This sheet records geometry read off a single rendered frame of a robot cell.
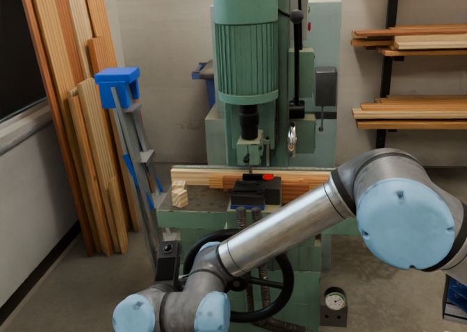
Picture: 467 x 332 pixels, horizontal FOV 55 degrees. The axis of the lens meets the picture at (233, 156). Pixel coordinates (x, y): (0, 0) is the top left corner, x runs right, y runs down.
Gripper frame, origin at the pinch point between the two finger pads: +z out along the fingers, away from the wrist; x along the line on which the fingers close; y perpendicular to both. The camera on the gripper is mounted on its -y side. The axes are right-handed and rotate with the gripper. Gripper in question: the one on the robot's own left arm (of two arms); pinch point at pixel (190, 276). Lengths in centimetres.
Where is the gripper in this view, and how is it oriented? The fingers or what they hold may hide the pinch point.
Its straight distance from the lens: 114.1
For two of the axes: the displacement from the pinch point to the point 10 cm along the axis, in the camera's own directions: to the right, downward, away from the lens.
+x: 9.8, -0.5, -2.0
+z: 2.0, 1.1, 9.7
